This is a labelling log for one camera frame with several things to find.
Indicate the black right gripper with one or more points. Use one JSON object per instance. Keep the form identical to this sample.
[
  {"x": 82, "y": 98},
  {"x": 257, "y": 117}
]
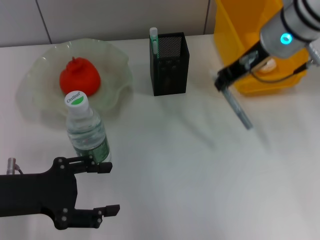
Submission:
[{"x": 250, "y": 62}]

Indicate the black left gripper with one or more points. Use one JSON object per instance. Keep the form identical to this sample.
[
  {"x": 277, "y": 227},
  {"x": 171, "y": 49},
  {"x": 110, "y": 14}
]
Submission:
[{"x": 37, "y": 195}]

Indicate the grey glitter pen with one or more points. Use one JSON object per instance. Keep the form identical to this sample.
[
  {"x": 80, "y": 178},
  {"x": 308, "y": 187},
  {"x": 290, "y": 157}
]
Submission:
[{"x": 238, "y": 110}]

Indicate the white paper ball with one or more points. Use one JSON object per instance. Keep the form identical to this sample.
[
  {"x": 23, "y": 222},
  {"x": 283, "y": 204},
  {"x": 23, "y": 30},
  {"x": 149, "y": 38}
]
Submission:
[{"x": 268, "y": 66}]

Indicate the clear water bottle green label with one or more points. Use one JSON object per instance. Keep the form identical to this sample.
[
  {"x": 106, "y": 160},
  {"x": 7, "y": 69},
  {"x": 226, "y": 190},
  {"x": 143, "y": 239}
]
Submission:
[{"x": 85, "y": 125}]

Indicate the mint green pen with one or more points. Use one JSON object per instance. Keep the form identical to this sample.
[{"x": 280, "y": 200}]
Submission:
[{"x": 153, "y": 42}]

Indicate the red fruit-shaped toy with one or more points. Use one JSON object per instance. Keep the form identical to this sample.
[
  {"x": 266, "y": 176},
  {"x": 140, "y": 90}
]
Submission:
[{"x": 80, "y": 77}]

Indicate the black mesh pen holder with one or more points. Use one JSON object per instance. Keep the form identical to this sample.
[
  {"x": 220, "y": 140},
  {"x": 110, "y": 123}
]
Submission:
[{"x": 170, "y": 75}]

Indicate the clear wavy glass fruit plate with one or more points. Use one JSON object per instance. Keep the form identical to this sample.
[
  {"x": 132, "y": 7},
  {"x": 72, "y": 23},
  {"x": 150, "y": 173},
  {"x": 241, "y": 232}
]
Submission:
[{"x": 37, "y": 82}]

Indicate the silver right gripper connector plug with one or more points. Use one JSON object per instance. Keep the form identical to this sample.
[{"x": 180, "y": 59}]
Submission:
[{"x": 248, "y": 60}]

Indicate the yellow plastic storage bin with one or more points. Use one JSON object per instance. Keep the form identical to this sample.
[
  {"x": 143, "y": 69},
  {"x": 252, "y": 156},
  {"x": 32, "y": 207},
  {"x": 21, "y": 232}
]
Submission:
[{"x": 232, "y": 37}]

